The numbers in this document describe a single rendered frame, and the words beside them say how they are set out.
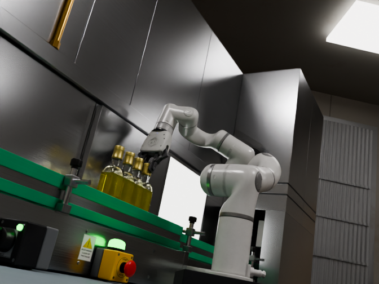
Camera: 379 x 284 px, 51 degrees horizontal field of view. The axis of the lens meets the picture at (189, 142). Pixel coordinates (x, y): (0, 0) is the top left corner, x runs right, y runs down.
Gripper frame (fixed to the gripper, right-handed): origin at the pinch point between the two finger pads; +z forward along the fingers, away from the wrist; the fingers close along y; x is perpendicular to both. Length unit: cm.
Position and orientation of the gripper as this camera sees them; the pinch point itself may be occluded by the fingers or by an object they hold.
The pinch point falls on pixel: (148, 167)
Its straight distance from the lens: 147.3
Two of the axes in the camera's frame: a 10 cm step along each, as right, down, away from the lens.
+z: -3.0, 8.0, -5.2
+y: 8.6, -0.1, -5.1
